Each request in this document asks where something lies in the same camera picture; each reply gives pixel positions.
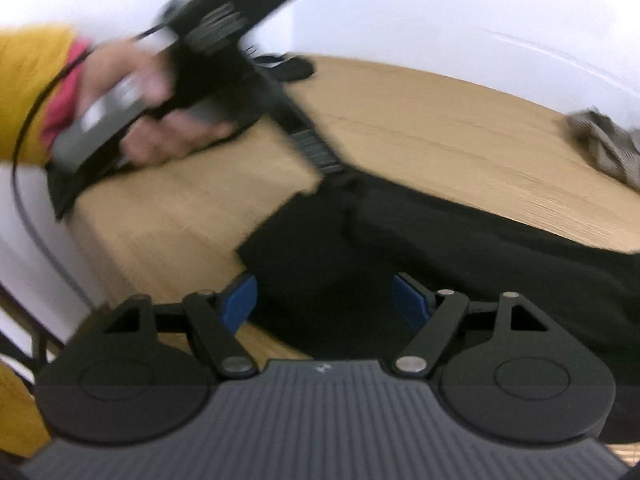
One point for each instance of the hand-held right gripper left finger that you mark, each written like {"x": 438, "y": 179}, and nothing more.
{"x": 239, "y": 302}

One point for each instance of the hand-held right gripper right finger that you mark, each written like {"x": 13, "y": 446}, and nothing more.
{"x": 409, "y": 302}

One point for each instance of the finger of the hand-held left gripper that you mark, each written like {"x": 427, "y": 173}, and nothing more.
{"x": 305, "y": 135}

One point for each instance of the black garment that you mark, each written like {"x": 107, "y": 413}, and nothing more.
{"x": 500, "y": 270}

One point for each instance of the person's left forearm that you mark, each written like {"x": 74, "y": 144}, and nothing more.
{"x": 30, "y": 75}

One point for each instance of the black clothes pile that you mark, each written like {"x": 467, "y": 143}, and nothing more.
{"x": 295, "y": 67}

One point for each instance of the person's left hand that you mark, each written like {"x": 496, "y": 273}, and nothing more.
{"x": 160, "y": 142}

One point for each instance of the person's yellow clothing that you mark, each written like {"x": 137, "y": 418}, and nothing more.
{"x": 17, "y": 410}

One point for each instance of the grey checked cloth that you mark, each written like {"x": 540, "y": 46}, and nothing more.
{"x": 607, "y": 145}

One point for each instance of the dark metal frame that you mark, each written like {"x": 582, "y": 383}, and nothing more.
{"x": 37, "y": 345}

